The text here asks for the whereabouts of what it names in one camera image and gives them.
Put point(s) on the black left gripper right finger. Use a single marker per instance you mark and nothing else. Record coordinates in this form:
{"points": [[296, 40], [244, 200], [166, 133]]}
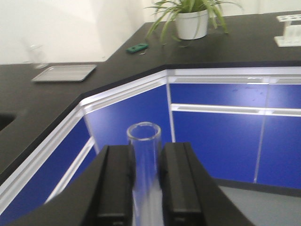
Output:
{"points": [[190, 196]]}

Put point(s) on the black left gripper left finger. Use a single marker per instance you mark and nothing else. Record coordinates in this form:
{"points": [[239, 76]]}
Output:
{"points": [[112, 201]]}

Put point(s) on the clear glass test tube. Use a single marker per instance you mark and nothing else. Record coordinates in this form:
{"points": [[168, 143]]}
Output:
{"points": [[145, 140]]}

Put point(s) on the metal tray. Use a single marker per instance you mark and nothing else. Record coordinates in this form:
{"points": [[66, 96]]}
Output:
{"points": [[64, 73]]}

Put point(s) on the blue cabinet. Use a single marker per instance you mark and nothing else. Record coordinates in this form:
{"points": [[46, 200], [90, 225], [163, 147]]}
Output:
{"points": [[243, 123]]}

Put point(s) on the green plastic tool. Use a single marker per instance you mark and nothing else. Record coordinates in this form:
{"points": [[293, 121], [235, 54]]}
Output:
{"points": [[137, 48]]}

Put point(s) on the clear glass beaker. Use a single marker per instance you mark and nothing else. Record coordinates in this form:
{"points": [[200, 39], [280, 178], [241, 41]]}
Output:
{"points": [[38, 57]]}

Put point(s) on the white plant pot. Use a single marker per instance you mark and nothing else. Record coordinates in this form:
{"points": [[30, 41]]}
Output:
{"points": [[192, 26]]}

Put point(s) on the white test tube rack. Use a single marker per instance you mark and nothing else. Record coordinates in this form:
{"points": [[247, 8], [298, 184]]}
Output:
{"points": [[292, 33]]}

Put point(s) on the green spider plant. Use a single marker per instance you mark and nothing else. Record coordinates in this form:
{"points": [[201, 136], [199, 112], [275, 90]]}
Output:
{"points": [[166, 11]]}

